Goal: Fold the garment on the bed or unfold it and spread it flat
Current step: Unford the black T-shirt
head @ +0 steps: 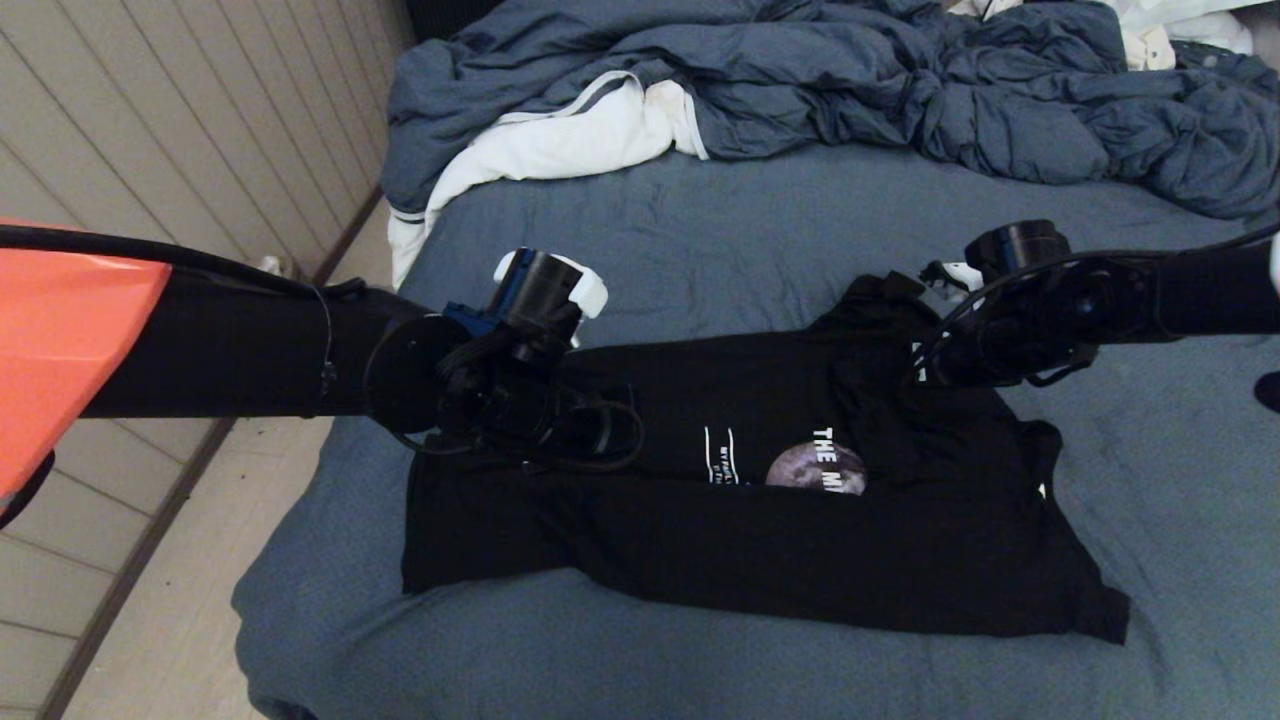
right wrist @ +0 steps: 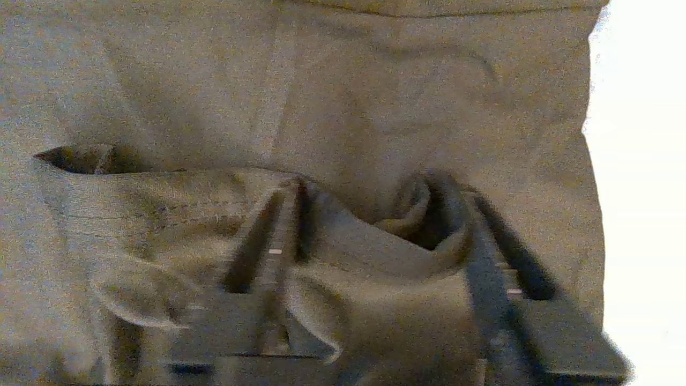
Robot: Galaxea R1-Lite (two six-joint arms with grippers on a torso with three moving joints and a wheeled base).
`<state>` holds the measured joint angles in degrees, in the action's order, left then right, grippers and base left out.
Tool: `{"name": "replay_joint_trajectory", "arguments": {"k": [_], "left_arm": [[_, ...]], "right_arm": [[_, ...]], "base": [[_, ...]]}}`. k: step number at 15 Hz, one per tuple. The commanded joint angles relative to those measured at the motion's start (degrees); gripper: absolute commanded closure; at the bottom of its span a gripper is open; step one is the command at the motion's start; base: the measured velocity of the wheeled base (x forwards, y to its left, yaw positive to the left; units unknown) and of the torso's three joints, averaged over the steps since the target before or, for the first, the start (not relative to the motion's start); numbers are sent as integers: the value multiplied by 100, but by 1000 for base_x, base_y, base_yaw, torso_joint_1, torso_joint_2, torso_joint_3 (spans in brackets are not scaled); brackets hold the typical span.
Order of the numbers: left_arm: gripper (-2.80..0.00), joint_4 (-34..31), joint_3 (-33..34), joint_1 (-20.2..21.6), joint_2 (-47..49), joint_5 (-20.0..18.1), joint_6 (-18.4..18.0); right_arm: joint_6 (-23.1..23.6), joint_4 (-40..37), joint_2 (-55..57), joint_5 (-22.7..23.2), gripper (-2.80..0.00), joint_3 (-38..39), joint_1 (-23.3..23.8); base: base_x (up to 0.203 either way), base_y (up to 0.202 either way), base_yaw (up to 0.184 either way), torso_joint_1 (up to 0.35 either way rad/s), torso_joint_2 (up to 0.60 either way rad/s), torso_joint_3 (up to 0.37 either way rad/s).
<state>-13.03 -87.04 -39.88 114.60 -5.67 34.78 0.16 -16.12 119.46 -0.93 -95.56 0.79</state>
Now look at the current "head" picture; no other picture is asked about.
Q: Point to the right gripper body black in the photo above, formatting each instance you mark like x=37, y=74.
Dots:
x=990, y=345

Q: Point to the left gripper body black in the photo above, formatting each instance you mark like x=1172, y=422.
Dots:
x=530, y=405

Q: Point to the black moon print T-shirt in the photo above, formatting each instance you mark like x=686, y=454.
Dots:
x=750, y=550

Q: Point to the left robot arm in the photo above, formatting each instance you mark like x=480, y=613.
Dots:
x=150, y=350

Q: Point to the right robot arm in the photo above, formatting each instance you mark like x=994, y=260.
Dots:
x=1180, y=290

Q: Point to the blue bed sheet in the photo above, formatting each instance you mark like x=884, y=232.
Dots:
x=700, y=230

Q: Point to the white blanket grey stripe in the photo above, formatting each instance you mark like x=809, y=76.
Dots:
x=560, y=145

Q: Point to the clear plastic bin liner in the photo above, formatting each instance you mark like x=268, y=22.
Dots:
x=270, y=265

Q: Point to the crumpled blue duvet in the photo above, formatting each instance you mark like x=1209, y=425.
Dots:
x=800, y=80

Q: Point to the black headboard panel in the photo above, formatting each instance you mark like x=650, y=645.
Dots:
x=440, y=18

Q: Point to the right motor cylinder white bracket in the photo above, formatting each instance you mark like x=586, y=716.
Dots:
x=1005, y=250

